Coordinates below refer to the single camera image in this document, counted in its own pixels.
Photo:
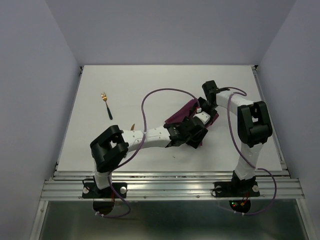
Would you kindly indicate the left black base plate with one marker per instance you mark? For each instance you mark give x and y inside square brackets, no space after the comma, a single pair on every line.
[91,191]

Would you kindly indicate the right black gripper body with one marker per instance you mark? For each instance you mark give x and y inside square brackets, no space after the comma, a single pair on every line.
[213,105]

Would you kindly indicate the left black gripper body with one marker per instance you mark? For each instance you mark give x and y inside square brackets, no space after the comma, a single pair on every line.
[185,120]

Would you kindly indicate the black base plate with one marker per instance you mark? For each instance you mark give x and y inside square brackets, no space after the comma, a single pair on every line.
[227,189]
[91,191]

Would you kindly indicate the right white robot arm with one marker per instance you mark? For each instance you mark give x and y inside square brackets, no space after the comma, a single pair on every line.
[250,128]

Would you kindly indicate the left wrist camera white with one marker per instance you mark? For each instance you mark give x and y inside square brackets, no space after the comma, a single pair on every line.
[202,116]

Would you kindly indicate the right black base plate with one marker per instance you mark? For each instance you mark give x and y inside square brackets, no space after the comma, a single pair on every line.
[227,189]

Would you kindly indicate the purple cloth napkin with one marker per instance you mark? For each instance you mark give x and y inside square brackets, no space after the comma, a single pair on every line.
[186,111]

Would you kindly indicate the gold fork dark handle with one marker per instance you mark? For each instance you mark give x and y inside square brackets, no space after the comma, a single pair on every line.
[105,99]

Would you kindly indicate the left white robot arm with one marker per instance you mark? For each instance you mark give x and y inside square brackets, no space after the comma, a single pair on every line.
[111,146]

